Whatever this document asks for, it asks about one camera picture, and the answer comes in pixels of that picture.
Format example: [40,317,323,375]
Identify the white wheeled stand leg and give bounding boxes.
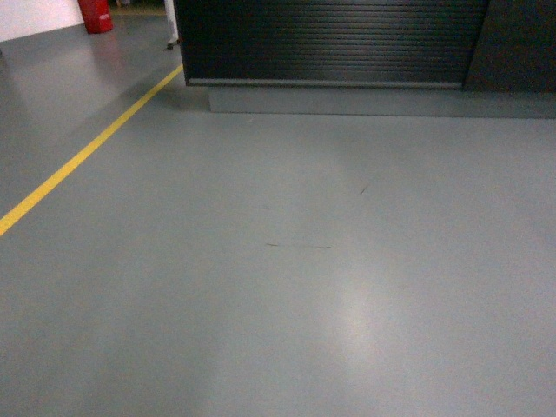
[164,0,180,50]

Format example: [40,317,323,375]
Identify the red fire extinguisher box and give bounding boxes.
[78,0,113,34]

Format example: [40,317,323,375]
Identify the black checkout counter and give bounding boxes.
[175,0,555,119]

